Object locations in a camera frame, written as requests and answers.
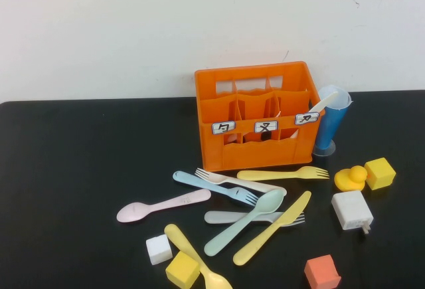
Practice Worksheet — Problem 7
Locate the white plastic knife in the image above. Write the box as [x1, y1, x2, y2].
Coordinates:
[288, 91, 339, 140]

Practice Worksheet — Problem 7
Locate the orange plastic cutlery crate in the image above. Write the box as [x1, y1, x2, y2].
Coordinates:
[194, 60, 325, 173]

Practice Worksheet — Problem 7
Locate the blue plastic fork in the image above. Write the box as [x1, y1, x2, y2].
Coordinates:
[172, 170, 260, 207]

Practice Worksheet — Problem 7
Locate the cream plastic fork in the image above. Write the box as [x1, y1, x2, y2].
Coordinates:
[194, 167, 288, 197]

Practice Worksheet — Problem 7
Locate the yellow plastic fork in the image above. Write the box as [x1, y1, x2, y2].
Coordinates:
[236, 165, 331, 182]

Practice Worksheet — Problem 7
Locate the grey plastic fork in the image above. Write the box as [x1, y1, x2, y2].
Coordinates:
[203, 210, 305, 227]

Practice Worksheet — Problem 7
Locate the green plastic spoon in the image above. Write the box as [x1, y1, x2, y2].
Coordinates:
[203, 189, 287, 257]

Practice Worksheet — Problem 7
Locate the blue cone cup clear base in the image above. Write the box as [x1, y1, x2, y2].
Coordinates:
[311, 84, 353, 157]

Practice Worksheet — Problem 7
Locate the pink plastic spoon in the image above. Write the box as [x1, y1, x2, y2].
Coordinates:
[116, 188, 213, 224]

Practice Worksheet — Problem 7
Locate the yellow plastic spoon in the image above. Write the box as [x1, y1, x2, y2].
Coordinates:
[163, 223, 233, 289]

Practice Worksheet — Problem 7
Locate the yellow plastic knife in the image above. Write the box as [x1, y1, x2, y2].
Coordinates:
[232, 191, 312, 266]

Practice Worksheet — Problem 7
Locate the white foam cube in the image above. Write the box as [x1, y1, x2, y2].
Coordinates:
[145, 234, 174, 266]

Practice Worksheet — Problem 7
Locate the yellow foam cube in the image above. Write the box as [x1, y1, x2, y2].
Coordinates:
[363, 157, 396, 191]
[165, 251, 201, 289]

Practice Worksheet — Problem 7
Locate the yellow rubber duck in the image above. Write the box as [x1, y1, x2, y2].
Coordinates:
[333, 165, 369, 193]

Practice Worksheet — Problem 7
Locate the white power adapter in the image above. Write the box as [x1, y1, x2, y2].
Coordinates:
[331, 189, 375, 236]

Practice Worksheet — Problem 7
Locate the orange foam cube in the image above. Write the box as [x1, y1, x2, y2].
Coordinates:
[303, 254, 342, 289]

